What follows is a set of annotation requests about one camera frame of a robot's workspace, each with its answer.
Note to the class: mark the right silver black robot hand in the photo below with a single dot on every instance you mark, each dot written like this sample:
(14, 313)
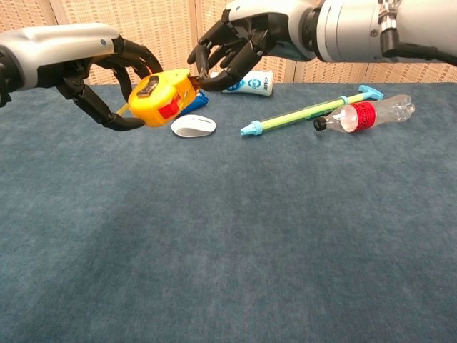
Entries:
(271, 25)

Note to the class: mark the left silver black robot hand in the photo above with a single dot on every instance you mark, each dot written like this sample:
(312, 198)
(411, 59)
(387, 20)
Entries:
(53, 50)

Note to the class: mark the yellow tape measure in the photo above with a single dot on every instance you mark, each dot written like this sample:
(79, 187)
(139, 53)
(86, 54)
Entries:
(157, 101)

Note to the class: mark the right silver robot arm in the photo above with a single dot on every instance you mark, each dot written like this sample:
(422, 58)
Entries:
(350, 28)

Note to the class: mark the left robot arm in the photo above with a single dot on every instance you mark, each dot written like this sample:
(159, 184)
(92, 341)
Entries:
(4, 78)

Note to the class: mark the white blue drink bottle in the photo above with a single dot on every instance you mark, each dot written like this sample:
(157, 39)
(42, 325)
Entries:
(260, 84)

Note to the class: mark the green blue toy water pump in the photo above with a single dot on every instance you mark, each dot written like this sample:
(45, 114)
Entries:
(285, 118)

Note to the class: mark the blue cookie pack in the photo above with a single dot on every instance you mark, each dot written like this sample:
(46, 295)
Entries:
(200, 101)

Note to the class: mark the woven folding screen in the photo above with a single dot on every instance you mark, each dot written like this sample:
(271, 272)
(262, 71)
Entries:
(160, 21)

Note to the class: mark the white computer mouse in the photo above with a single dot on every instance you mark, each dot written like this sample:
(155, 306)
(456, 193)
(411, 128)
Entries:
(193, 126)

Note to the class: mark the clear red-label soda bottle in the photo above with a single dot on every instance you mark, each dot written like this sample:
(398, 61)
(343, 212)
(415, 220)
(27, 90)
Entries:
(364, 115)

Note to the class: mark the blue tablecloth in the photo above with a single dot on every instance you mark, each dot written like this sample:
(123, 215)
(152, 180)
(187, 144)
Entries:
(228, 232)

